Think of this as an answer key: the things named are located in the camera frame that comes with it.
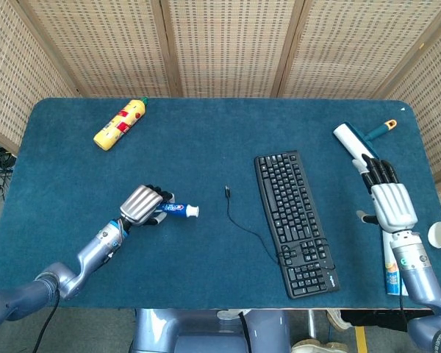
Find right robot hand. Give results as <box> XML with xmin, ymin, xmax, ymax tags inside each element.
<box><xmin>351</xmin><ymin>153</ymin><xmax>419</xmax><ymax>233</ymax></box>

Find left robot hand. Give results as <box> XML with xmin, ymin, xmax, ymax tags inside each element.
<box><xmin>119</xmin><ymin>183</ymin><xmax>176</xmax><ymax>227</ymax></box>

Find blue white toothpaste tube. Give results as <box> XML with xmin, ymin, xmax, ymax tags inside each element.
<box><xmin>156</xmin><ymin>201</ymin><xmax>201</xmax><ymax>218</ymax></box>

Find teal handled lint roller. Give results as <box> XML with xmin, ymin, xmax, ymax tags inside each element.
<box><xmin>332</xmin><ymin>118</ymin><xmax>398</xmax><ymax>165</ymax></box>

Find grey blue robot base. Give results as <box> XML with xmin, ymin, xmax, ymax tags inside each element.
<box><xmin>130</xmin><ymin>308</ymin><xmax>291</xmax><ymax>353</ymax></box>

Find white lint roll refill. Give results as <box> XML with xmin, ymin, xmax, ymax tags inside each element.
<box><xmin>381</xmin><ymin>229</ymin><xmax>409</xmax><ymax>297</ymax></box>

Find blue felt table mat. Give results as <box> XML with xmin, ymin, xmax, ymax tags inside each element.
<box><xmin>0</xmin><ymin>97</ymin><xmax>441</xmax><ymax>310</ymax></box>

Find yellow plastic bottle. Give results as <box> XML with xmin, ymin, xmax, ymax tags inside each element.
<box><xmin>93</xmin><ymin>96</ymin><xmax>150</xmax><ymax>151</ymax></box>

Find black computer keyboard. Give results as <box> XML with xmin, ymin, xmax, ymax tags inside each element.
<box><xmin>254</xmin><ymin>149</ymin><xmax>341</xmax><ymax>300</ymax></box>

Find woven bamboo screen panel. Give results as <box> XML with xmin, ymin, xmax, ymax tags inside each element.
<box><xmin>271</xmin><ymin>0</ymin><xmax>441</xmax><ymax>99</ymax></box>
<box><xmin>150</xmin><ymin>0</ymin><xmax>306</xmax><ymax>99</ymax></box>
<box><xmin>18</xmin><ymin>0</ymin><xmax>181</xmax><ymax>99</ymax></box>
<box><xmin>374</xmin><ymin>7</ymin><xmax>441</xmax><ymax>221</ymax></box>
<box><xmin>0</xmin><ymin>0</ymin><xmax>78</xmax><ymax>155</ymax></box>

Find beige shoe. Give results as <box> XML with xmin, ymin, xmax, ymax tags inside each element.
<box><xmin>326</xmin><ymin>309</ymin><xmax>353</xmax><ymax>331</ymax></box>
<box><xmin>292</xmin><ymin>339</ymin><xmax>350</xmax><ymax>353</ymax></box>

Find metal table leg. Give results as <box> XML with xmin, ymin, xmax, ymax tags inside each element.
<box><xmin>306</xmin><ymin>309</ymin><xmax>317</xmax><ymax>339</ymax></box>

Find black keyboard usb cable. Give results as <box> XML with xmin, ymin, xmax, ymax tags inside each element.
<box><xmin>224</xmin><ymin>185</ymin><xmax>336</xmax><ymax>271</ymax></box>

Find tangled floor cables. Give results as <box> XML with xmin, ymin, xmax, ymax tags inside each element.
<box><xmin>0</xmin><ymin>143</ymin><xmax>18</xmax><ymax>213</ymax></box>

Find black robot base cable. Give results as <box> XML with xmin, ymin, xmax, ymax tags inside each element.
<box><xmin>237</xmin><ymin>311</ymin><xmax>253</xmax><ymax>353</ymax></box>

